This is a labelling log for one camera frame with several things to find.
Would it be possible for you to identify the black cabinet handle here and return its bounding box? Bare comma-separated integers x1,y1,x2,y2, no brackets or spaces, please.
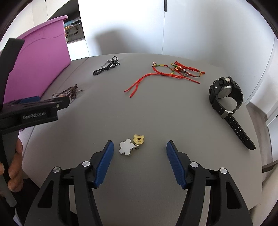
163,0,167,12

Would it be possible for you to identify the black wrist watch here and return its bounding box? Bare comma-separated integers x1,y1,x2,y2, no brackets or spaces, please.
208,76,256,151

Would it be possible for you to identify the black cord necklace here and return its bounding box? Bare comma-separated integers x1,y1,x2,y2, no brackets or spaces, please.
92,55,121,76

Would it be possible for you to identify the black storage case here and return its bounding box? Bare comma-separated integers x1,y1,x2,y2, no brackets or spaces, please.
65,23,84,43

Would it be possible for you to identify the white flower bear charm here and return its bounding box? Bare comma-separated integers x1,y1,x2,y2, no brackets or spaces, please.
119,134,145,156

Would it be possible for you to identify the pink plastic bin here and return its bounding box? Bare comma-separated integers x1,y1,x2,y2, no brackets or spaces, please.
4,15,71,103

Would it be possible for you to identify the person's left hand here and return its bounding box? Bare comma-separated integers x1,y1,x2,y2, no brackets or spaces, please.
7,138,23,192

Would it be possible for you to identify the red cord rainbow bracelet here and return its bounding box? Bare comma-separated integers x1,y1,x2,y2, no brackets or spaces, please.
124,62,200,99

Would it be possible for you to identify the brown leather cord necklace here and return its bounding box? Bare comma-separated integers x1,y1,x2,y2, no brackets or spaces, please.
52,84,84,101

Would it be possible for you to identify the red cord charm bracelet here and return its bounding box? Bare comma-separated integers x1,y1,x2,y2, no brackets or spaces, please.
170,61,206,77

